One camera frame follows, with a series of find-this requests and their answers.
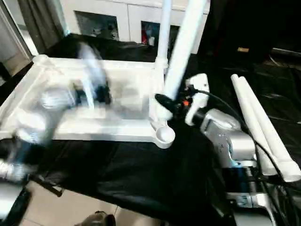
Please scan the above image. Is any white plastic table top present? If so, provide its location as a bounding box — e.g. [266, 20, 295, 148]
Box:
[0, 54, 176, 149]

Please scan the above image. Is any white plastic table leg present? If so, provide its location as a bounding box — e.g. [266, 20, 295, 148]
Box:
[154, 0, 208, 121]
[230, 73, 279, 177]
[155, 0, 173, 67]
[237, 75, 301, 183]

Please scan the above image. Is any black table mat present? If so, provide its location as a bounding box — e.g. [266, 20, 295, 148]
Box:
[0, 32, 301, 226]

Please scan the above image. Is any white glass door cabinet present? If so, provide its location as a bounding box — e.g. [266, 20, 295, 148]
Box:
[59, 0, 208, 48]

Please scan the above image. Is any grey curtain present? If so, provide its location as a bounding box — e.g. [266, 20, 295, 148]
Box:
[18, 0, 67, 53]

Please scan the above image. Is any black left robot foot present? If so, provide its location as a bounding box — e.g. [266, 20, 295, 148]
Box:
[74, 211, 116, 226]

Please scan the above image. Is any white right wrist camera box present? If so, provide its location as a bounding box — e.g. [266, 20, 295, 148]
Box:
[184, 73, 210, 127]

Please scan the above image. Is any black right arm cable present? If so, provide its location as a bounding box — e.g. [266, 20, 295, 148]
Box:
[195, 89, 292, 226]

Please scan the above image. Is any black metal table frame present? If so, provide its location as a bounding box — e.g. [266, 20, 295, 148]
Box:
[29, 175, 63, 197]

